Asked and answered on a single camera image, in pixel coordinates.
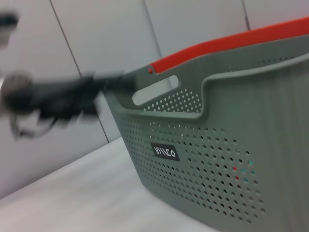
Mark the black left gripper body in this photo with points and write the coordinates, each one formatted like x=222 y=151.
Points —
x=55 y=99

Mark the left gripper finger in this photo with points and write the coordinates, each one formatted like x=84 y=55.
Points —
x=113 y=82

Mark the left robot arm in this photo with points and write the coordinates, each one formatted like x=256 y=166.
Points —
x=17 y=84

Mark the grey perforated plastic storage bin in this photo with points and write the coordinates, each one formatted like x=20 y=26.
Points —
x=241 y=133

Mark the left wrist camera housing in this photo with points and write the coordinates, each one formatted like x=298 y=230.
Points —
x=7 y=19

